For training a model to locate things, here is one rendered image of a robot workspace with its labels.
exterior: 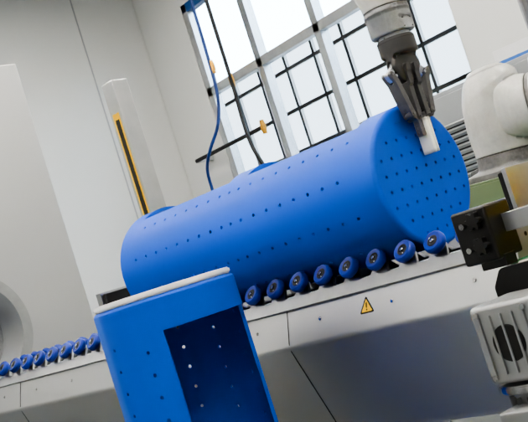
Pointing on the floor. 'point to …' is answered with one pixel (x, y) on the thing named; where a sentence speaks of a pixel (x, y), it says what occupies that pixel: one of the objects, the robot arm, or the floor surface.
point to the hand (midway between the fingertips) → (427, 136)
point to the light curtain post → (133, 146)
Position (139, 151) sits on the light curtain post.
